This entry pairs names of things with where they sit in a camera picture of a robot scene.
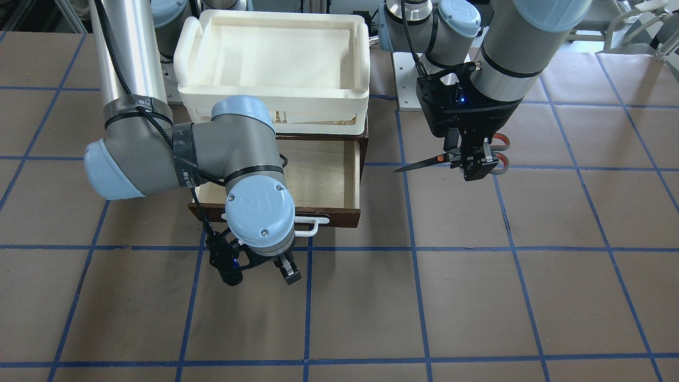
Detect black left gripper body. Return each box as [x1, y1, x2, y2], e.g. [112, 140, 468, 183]
[416, 63, 523, 140]

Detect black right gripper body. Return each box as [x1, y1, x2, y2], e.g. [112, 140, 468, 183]
[206, 229, 294, 286]

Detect grey orange scissors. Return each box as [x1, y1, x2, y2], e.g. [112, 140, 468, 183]
[394, 133, 511, 176]

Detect drawer with white handle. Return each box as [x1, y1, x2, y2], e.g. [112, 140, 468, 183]
[187, 137, 362, 237]

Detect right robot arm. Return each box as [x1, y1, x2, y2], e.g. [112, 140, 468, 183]
[83, 1, 301, 286]

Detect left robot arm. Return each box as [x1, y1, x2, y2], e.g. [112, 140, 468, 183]
[378, 1, 591, 181]

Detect dark wooden drawer box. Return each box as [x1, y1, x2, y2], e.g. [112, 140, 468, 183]
[170, 101, 369, 174]

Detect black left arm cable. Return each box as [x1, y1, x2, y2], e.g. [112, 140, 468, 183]
[399, 0, 430, 77]

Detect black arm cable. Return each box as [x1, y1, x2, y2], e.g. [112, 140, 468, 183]
[399, 0, 430, 77]
[93, 0, 290, 239]

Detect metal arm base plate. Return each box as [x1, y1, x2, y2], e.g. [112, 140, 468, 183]
[392, 51, 422, 112]

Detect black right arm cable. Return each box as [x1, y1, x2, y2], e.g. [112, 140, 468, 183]
[93, 0, 290, 239]

